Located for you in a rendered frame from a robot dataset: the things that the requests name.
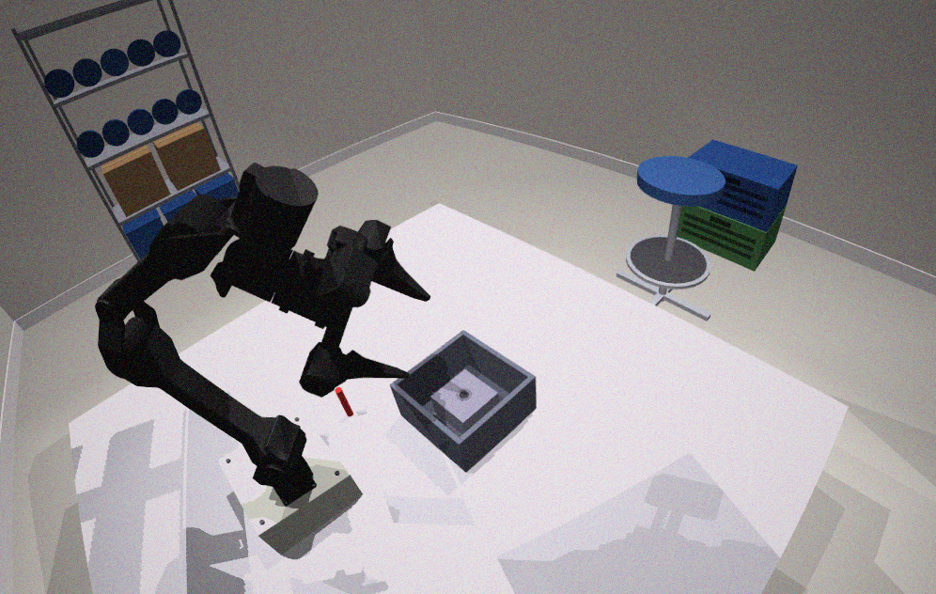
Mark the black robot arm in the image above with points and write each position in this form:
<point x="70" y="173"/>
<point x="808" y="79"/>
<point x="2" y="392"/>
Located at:
<point x="267" y="216"/>

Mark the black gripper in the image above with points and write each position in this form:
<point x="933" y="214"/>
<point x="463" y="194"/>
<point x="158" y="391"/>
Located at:
<point x="326" y="365"/>

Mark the dark red peg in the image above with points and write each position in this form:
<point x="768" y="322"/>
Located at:
<point x="343" y="401"/>

